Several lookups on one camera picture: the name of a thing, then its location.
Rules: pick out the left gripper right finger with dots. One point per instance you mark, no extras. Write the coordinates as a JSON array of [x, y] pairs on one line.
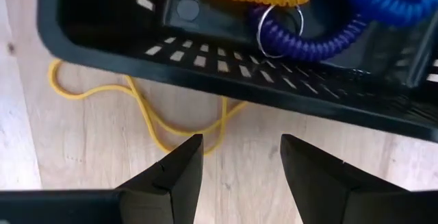
[[335, 193]]

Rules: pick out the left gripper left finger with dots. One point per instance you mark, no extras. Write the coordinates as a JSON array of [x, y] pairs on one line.
[[174, 183]]

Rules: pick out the black slotted plastic basket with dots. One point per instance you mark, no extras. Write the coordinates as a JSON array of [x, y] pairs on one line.
[[205, 80]]

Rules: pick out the yellow rubber band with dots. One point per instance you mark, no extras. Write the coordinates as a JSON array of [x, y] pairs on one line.
[[145, 111]]

